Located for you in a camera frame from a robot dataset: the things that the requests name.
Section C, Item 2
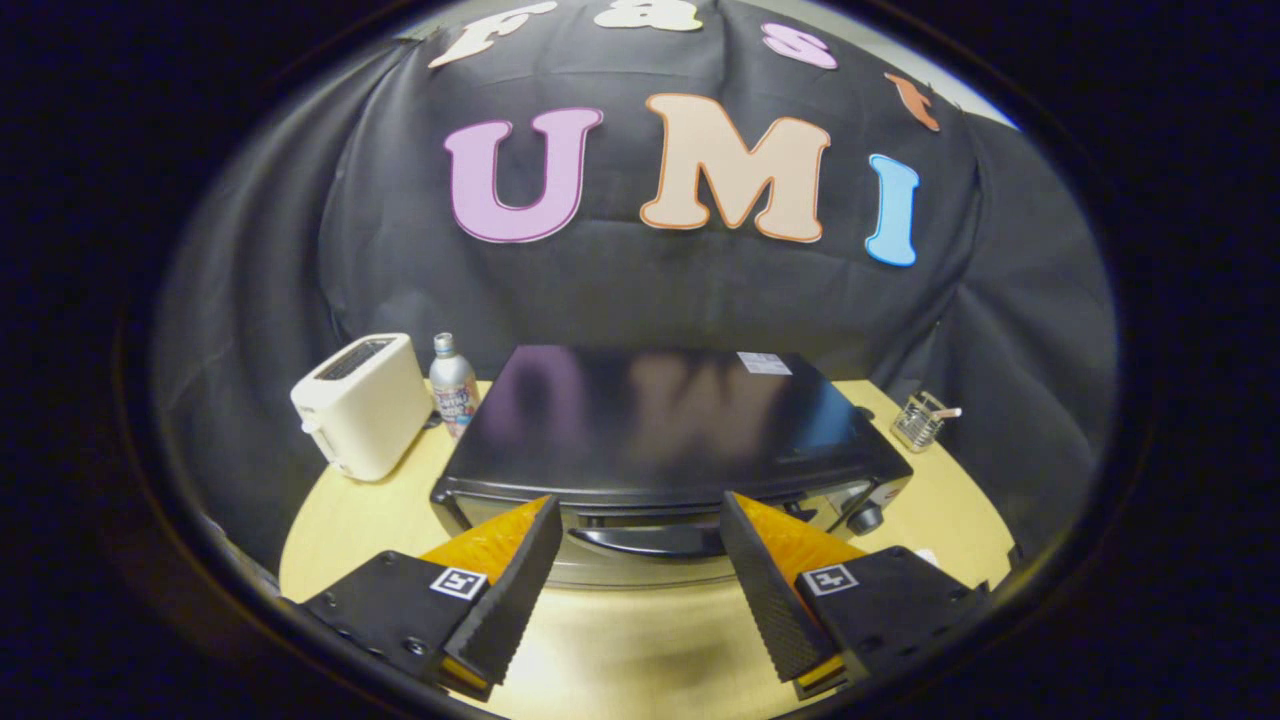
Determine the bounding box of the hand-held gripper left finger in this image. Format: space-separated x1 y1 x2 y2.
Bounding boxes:
298 495 564 701

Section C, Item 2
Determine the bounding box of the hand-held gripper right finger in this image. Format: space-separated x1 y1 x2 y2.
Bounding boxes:
720 490 991 701

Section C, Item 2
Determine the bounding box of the black toaster oven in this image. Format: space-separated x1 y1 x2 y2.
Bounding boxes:
430 344 914 589

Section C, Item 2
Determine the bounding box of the white bread toaster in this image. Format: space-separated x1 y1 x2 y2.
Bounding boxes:
290 333 434 483

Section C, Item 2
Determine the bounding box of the silver drink bottle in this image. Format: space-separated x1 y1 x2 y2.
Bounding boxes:
429 332 481 441

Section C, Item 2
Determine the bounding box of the metal wire holder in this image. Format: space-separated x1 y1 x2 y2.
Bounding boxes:
890 390 949 453

